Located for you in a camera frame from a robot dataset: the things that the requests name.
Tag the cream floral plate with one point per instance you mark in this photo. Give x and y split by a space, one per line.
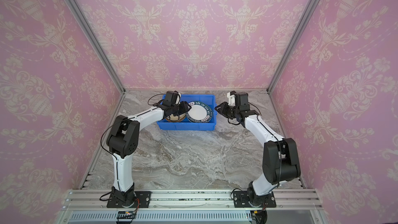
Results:
176 118

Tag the right aluminium corner post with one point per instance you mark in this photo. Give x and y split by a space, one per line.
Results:
299 30

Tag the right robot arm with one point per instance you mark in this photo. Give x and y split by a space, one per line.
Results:
280 163

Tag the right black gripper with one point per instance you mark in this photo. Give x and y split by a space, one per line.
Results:
228 109

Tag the aluminium front rail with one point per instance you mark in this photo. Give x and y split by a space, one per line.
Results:
194 206

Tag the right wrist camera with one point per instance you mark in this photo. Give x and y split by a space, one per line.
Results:
231 98

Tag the aluminium corner post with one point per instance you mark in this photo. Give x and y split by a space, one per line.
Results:
94 41
299 30

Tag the green rim plate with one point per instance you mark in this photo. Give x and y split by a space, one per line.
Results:
199 112

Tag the blue plastic bin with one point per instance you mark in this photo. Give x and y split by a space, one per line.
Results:
186 125

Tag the left aluminium corner post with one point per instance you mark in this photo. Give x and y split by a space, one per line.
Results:
94 41

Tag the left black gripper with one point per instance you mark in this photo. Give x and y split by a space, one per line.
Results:
184 108

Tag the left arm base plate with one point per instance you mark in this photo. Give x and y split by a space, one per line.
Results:
136 199

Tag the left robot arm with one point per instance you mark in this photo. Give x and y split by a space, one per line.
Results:
123 139

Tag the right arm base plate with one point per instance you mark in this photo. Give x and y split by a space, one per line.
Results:
245 199

